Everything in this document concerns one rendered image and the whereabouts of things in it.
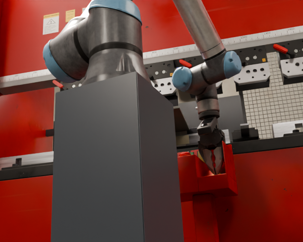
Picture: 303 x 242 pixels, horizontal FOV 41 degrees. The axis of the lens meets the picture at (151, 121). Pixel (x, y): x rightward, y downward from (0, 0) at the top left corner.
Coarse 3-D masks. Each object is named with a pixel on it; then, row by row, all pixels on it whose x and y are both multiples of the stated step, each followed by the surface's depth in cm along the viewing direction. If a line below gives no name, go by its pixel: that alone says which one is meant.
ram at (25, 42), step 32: (32, 0) 214; (64, 0) 208; (160, 0) 195; (224, 0) 186; (256, 0) 182; (288, 0) 179; (0, 32) 211; (32, 32) 206; (160, 32) 189; (224, 32) 181; (256, 32) 177; (0, 64) 204; (32, 64) 200
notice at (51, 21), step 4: (44, 16) 208; (48, 16) 207; (52, 16) 207; (56, 16) 206; (44, 20) 207; (48, 20) 207; (52, 20) 206; (56, 20) 205; (44, 24) 206; (48, 24) 206; (52, 24) 205; (56, 24) 204; (44, 28) 205; (48, 28) 205; (52, 28) 204; (56, 28) 204; (44, 32) 205; (48, 32) 204; (52, 32) 203
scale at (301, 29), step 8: (264, 32) 176; (272, 32) 175; (280, 32) 175; (288, 32) 174; (296, 32) 173; (224, 40) 180; (232, 40) 179; (240, 40) 178; (248, 40) 177; (168, 48) 185; (176, 48) 184; (184, 48) 183; (192, 48) 182; (144, 56) 186; (152, 56) 185; (32, 72) 198; (40, 72) 197; (48, 72) 196; (0, 80) 201; (8, 80) 200
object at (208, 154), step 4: (204, 152) 134; (208, 152) 134; (204, 156) 134; (208, 156) 133; (208, 160) 133; (208, 164) 133; (212, 164) 132; (208, 168) 133; (212, 168) 132; (212, 172) 132
